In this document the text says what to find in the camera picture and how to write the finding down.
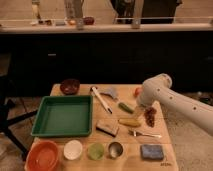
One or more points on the small red background bowl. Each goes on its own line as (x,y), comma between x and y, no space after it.
(88,20)

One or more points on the metal cup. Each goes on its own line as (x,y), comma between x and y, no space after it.
(115,150)

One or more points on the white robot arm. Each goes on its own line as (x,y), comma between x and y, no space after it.
(158,88)

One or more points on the purple grape bunch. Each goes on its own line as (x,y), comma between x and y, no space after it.
(150,116)

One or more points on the black office chair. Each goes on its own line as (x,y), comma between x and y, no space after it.
(6,106)

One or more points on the light green cup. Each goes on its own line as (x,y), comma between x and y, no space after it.
(95,151)

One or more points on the wooden block brush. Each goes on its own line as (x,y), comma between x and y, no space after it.
(108,127)

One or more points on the blue sponge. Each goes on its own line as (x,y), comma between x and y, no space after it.
(152,152)

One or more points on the white small bowl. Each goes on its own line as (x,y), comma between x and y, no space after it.
(73,150)

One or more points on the orange-red bowl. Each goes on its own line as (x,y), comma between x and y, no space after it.
(43,156)

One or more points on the green plastic tray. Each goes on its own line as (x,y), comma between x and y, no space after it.
(64,116)

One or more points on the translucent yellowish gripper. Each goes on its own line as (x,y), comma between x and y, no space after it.
(138,111)

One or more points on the dark brown bowl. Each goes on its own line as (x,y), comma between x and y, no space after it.
(70,86)

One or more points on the silver fork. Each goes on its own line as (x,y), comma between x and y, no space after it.
(136,133)

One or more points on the red tomato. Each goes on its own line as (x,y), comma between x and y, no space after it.
(137,91)

